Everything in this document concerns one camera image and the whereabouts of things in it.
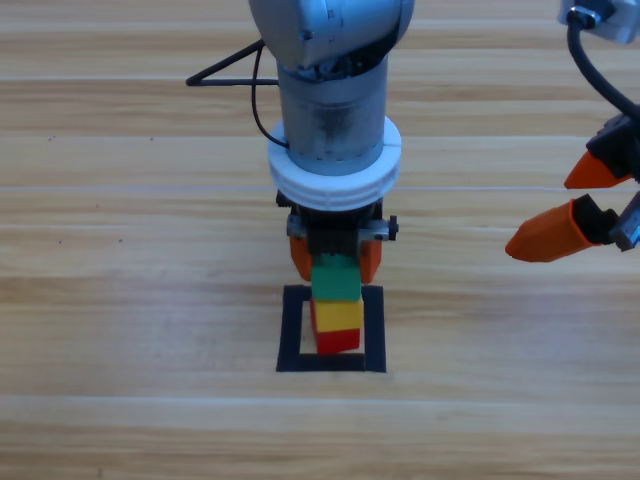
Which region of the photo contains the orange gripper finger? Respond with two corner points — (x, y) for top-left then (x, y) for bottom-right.
(358, 239), (384, 285)
(504, 194), (620, 264)
(563, 149), (635, 191)
(288, 234), (314, 281)

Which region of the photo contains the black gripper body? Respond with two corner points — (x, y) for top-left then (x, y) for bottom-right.
(585, 113), (640, 251)
(274, 187), (400, 259)

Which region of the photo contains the green cube block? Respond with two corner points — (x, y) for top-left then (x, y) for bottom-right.
(309, 252), (362, 303)

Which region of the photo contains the yellow cube block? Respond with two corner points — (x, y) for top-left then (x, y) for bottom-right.
(309, 297), (364, 334)

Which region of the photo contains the red cube block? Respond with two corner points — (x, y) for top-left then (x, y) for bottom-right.
(310, 327), (362, 356)

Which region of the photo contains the black tape square outline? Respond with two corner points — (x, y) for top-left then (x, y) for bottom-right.
(275, 284), (387, 374)

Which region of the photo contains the thick black camera cable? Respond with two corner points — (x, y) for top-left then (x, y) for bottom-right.
(184, 42), (279, 88)
(566, 9), (640, 131)

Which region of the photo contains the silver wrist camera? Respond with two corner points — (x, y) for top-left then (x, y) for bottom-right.
(557, 0), (640, 45)

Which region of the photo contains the thin black gripper wire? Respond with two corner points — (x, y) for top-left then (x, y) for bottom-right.
(251, 44), (290, 150)

